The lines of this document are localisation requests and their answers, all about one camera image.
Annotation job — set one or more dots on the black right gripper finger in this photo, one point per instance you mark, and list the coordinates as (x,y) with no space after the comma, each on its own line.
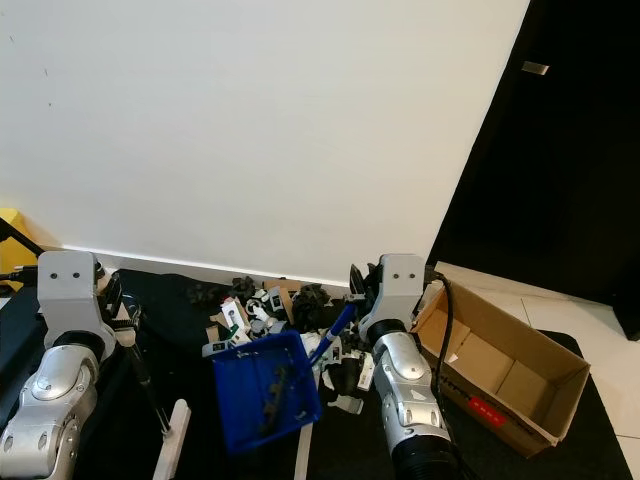
(364,280)
(354,280)

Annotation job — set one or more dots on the white brush with black stick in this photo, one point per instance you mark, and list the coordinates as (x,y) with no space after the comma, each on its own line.
(172,440)

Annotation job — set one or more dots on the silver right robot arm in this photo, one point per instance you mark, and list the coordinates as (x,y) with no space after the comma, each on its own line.
(410,395)

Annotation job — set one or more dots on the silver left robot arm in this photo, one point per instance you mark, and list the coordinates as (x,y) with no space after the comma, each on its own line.
(50,400)

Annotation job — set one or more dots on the black floor mat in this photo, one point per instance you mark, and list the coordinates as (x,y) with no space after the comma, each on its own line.
(350,445)

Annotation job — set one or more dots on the black crumpled glove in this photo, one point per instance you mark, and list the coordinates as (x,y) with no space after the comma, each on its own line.
(310,302)
(244,288)

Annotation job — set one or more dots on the brown cardboard scrap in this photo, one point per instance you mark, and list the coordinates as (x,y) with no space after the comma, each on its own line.
(282,288)

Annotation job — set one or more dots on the white printed packet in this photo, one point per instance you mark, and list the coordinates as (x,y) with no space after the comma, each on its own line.
(365,370)

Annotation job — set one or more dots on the black bag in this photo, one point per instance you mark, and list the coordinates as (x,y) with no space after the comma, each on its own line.
(20,340)

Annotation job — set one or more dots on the white tube with green print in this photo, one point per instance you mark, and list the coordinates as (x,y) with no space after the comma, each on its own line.
(236,320)

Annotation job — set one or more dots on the yellow plastic object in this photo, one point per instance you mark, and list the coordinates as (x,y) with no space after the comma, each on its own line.
(15,228)

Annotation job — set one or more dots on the brown cardboard box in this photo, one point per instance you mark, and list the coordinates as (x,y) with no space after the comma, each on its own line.
(510,370)

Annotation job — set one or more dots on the white tape strip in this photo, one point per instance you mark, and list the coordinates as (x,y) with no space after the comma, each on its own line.
(302,462)

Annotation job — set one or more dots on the black door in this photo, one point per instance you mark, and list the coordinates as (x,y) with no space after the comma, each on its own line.
(560,170)

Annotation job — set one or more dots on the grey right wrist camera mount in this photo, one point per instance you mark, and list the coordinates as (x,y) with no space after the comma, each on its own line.
(400,285)

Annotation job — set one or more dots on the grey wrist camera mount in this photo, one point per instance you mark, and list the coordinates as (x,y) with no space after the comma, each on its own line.
(68,290)
(400,285)

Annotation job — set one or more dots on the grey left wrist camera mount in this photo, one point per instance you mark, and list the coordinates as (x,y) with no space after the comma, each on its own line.
(68,290)

